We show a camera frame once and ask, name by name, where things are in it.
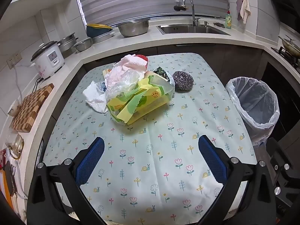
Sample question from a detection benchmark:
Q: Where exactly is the black gas stove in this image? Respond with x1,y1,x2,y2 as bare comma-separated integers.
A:
271,46,300,68

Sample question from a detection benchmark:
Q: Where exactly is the dark range hood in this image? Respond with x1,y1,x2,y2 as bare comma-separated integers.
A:
265,0,300,29

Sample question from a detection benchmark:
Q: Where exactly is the wall tap water filter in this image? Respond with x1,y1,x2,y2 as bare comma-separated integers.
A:
173,0,188,12

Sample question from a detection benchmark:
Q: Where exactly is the chrome kitchen faucet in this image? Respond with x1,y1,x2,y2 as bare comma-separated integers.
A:
182,0,201,27

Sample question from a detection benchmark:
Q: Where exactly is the yellow strainer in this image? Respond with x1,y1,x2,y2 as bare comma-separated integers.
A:
85,23,113,30

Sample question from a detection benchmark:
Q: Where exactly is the wok with glass lid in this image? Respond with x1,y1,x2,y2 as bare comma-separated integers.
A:
278,35,300,58

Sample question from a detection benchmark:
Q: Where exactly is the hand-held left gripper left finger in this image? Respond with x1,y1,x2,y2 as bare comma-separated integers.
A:
27,137,106,225

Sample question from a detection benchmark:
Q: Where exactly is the white rice cooker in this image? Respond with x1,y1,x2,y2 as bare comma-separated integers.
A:
31,40,65,79

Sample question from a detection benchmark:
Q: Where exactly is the steel rectangular tray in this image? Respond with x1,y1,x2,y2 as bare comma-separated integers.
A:
90,31,115,44

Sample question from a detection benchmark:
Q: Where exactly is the grey striped window blind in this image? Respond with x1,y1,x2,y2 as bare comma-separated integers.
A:
73,0,230,26

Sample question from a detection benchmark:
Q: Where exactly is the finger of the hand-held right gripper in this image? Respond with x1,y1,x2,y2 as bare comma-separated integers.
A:
273,179,300,212
267,137,300,181

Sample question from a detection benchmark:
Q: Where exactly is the white hanging cloth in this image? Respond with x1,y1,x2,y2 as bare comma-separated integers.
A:
239,0,251,24

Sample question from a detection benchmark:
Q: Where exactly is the black power cable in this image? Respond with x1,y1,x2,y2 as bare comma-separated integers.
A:
33,77,45,92

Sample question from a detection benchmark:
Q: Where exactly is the glass pitcher gold trim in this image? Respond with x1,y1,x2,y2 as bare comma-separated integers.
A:
5,133,25,160

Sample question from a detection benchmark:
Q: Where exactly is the steel wool scrubber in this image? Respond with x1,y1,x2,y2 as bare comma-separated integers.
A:
172,70,195,91

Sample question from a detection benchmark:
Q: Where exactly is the small glass cup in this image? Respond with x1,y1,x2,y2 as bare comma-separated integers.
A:
7,100,21,117

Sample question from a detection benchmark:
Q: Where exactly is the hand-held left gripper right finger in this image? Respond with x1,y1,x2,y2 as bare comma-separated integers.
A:
198,135,278,225

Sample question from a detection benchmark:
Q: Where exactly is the small steel bowl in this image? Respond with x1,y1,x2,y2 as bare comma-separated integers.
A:
73,37,93,52

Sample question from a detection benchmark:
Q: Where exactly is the yellow green plastic wrapper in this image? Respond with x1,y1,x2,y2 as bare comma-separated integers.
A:
106,74,175,125

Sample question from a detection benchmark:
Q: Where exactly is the checkered wooden cutting board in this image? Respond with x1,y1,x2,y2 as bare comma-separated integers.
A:
11,83,55,134

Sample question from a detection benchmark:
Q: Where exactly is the green dish soap bottle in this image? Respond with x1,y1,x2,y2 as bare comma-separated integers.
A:
225,10,232,30

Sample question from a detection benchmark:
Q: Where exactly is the large steel colander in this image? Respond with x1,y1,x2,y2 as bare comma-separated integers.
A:
115,17,151,37

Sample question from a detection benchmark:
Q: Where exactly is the wall power outlet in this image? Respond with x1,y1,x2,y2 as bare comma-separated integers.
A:
7,53,22,69

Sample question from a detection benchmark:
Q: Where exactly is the trash bin with white liner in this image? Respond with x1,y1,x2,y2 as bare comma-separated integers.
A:
225,77,280,148

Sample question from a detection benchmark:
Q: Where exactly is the purple hanging cloth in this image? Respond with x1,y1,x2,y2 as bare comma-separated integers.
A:
235,0,244,21

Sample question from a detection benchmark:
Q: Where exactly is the steel kitchen sink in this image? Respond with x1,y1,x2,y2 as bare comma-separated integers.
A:
157,24,231,36

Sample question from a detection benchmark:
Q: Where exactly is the dark blue basin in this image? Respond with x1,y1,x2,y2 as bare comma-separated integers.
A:
86,26,112,38

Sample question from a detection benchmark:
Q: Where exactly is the clear plastic bag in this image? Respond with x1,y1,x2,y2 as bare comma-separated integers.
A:
104,63,147,101

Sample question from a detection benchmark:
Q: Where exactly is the floral print tablecloth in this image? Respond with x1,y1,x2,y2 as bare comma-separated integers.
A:
43,53,257,225

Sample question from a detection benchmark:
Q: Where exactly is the steel steamer pot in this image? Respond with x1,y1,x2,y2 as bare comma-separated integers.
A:
57,33,77,58

